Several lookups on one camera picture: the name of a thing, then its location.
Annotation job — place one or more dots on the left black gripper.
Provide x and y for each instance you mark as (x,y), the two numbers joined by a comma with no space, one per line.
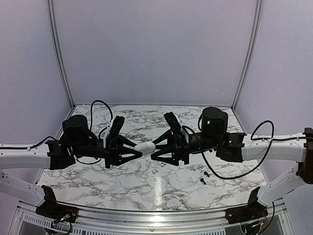
(113,154)

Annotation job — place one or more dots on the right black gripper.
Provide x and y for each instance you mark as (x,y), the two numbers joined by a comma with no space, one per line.
(180,151)

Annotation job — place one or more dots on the white earbud charging case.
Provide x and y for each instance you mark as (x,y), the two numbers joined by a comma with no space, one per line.
(145,148)

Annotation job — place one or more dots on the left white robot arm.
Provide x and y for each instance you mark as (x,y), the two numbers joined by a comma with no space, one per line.
(77,141)

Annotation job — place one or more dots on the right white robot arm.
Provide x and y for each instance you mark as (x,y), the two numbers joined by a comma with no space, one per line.
(240,147)

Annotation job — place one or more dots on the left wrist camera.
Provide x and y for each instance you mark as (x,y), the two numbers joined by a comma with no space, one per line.
(113,130)

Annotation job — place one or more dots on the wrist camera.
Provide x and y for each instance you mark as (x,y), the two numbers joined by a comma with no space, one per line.
(176,126)
(113,130)

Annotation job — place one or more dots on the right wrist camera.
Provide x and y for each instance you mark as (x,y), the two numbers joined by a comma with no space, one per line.
(176,126)

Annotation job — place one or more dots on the aluminium front frame rail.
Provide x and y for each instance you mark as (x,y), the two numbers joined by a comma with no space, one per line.
(96,221)

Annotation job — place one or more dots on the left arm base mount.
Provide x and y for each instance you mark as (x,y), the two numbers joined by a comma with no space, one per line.
(55,213)

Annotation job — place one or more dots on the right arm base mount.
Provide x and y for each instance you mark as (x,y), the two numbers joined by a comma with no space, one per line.
(252,210)

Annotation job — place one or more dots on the left aluminium corner post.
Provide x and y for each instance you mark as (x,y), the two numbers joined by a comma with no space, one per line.
(58,53)

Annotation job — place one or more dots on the aluminium corner post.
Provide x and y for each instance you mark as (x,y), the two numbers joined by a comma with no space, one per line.
(257,20)
(58,53)

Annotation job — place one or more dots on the right aluminium corner post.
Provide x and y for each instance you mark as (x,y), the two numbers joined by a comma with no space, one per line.
(257,20)

